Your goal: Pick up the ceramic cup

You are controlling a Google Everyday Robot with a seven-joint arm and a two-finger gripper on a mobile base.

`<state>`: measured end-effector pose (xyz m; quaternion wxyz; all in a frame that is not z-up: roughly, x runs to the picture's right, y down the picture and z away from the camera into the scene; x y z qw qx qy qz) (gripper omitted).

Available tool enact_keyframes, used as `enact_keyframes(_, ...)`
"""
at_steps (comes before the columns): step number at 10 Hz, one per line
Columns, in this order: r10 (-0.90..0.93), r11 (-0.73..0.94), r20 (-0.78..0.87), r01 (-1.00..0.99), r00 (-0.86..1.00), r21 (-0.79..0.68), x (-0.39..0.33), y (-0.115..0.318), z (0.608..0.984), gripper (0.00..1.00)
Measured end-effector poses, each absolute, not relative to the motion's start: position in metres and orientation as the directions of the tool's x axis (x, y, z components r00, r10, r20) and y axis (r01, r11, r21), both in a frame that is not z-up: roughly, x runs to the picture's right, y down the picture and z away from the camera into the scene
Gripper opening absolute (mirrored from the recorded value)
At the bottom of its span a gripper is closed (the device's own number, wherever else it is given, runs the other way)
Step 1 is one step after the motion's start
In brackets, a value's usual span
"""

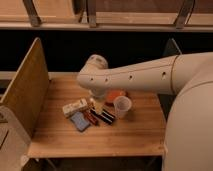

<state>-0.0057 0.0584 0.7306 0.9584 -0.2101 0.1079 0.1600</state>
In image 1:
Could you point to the red brown small block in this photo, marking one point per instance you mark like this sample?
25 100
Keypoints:
91 118

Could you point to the wooden shelf rail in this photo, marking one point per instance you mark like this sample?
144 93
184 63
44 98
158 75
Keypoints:
108 15

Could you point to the wooden side panel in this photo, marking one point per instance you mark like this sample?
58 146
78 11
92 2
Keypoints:
23 98

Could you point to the blue sponge pad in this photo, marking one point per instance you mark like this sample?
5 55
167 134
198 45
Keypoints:
79 121

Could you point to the grey right side panel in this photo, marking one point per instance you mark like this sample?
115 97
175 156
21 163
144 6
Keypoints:
171 48

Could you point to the black striped box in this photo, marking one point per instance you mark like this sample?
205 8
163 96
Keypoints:
104 116

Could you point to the clear plastic cup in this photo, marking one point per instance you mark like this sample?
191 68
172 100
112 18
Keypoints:
122 105

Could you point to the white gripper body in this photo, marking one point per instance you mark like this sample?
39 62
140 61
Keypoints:
98 93

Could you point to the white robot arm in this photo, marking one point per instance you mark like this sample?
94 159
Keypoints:
188 139

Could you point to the orange ceramic cup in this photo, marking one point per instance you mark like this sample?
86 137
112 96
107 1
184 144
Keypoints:
112 94

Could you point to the white rectangular box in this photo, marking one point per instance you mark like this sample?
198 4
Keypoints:
74 107

